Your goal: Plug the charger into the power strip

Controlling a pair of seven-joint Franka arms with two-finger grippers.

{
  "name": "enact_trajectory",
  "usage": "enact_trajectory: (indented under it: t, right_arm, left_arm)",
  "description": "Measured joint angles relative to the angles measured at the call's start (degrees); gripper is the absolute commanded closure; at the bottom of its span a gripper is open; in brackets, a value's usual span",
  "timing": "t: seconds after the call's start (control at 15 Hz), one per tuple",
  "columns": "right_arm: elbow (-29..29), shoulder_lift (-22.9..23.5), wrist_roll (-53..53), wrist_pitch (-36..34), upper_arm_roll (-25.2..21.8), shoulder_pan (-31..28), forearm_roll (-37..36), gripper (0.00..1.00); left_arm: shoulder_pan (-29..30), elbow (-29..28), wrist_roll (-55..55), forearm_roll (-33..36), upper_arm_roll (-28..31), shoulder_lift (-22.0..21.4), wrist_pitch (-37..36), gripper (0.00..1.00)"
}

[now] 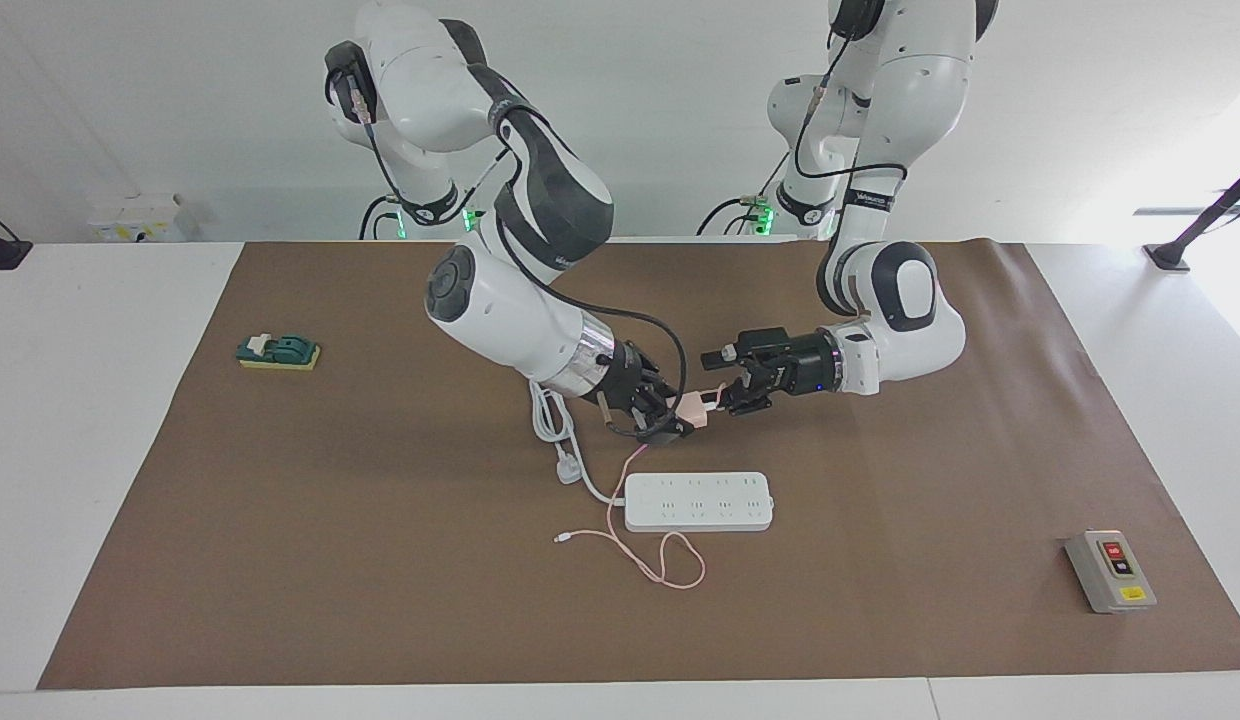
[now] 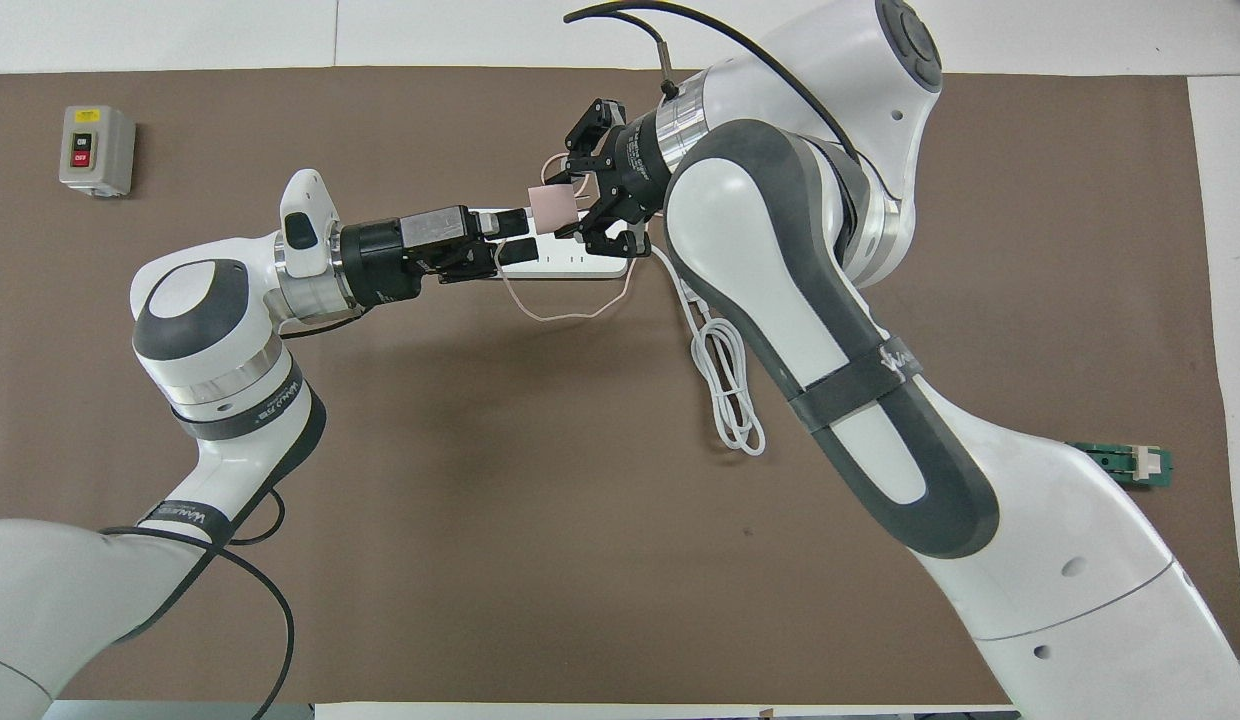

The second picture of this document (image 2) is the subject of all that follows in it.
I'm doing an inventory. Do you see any green circuit board module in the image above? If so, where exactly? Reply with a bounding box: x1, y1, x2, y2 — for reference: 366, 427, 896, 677
1070, 441, 1174, 491

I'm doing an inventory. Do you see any grey on-off switch box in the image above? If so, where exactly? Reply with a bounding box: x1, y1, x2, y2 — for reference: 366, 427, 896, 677
59, 105, 137, 198

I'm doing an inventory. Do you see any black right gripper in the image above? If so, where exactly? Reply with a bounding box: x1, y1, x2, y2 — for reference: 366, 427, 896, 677
555, 98, 671, 259

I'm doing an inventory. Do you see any white power strip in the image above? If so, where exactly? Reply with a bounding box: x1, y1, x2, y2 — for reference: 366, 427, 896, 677
470, 208, 631, 280

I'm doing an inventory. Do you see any pink charging cable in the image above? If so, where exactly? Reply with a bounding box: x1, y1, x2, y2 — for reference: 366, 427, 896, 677
500, 150, 636, 323

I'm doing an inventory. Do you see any white power cord with plug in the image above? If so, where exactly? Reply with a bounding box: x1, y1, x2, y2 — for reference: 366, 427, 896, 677
650, 245, 767, 458

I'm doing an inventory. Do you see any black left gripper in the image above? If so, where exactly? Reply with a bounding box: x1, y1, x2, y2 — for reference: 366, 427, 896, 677
340, 205, 539, 306

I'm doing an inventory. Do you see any brown table mat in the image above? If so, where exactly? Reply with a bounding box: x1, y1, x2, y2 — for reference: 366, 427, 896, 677
0, 66, 1240, 706

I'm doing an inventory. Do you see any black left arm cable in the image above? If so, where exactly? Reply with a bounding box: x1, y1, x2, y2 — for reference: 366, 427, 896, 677
100, 490, 296, 720

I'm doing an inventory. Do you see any pink charger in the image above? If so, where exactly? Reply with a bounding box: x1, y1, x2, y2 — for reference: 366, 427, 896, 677
528, 183, 581, 231

